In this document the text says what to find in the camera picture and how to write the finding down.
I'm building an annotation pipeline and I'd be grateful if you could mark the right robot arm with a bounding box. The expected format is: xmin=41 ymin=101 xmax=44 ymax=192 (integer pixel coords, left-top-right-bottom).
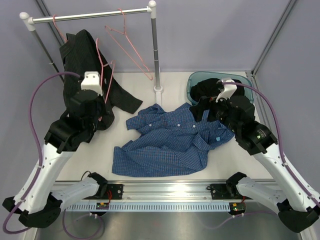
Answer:
xmin=190 ymin=95 xmax=320 ymax=233

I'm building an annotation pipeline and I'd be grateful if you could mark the aluminium frame post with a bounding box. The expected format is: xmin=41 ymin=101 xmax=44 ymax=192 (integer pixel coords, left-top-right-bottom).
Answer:
xmin=251 ymin=0 xmax=299 ymax=76

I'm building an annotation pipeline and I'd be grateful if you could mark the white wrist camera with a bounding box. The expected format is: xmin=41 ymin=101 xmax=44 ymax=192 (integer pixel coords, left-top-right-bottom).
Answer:
xmin=215 ymin=77 xmax=237 ymax=103
xmin=80 ymin=71 xmax=103 ymax=96

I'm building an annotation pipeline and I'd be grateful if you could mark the black pinstriped shirt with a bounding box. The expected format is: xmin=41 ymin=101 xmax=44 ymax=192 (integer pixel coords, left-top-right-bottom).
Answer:
xmin=58 ymin=29 xmax=144 ymax=144

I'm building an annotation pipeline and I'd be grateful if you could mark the pink hanger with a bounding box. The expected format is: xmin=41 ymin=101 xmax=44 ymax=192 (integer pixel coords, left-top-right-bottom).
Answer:
xmin=104 ymin=8 xmax=153 ymax=81
xmin=95 ymin=37 xmax=116 ymax=122
xmin=52 ymin=14 xmax=68 ymax=43

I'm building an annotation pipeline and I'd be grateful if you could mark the aluminium mounting rail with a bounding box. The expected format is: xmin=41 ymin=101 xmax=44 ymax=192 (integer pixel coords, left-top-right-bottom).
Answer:
xmin=49 ymin=180 xmax=283 ymax=204

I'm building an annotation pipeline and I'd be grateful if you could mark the teal plastic tub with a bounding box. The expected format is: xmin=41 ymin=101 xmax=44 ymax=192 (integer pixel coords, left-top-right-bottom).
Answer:
xmin=186 ymin=71 xmax=252 ymax=106

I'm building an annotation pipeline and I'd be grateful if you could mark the blue checked shirt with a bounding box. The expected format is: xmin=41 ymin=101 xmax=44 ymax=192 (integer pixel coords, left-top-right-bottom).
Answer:
xmin=112 ymin=103 xmax=234 ymax=178

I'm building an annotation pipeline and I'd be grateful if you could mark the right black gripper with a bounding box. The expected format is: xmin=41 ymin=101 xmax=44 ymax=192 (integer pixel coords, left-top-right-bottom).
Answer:
xmin=190 ymin=91 xmax=241 ymax=135

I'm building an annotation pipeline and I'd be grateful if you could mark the plain black shirt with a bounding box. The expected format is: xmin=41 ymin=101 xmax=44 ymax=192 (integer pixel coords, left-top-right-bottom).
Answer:
xmin=190 ymin=77 xmax=246 ymax=101

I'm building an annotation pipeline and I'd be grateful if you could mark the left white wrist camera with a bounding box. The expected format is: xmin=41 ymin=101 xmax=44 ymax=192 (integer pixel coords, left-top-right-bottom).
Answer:
xmin=80 ymin=71 xmax=103 ymax=96

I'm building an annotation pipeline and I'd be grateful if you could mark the silver clothes rack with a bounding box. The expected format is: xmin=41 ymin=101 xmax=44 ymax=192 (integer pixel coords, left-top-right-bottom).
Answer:
xmin=19 ymin=0 xmax=164 ymax=105

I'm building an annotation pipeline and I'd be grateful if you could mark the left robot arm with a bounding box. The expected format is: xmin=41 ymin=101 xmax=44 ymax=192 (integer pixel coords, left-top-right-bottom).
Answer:
xmin=2 ymin=90 xmax=108 ymax=229

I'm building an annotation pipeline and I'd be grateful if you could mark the white slotted cable duct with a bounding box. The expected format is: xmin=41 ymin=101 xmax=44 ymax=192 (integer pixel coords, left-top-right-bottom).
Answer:
xmin=66 ymin=201 xmax=231 ymax=213

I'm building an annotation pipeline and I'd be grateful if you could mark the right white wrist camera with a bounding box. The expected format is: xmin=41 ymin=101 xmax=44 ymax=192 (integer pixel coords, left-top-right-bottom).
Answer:
xmin=215 ymin=77 xmax=237 ymax=103

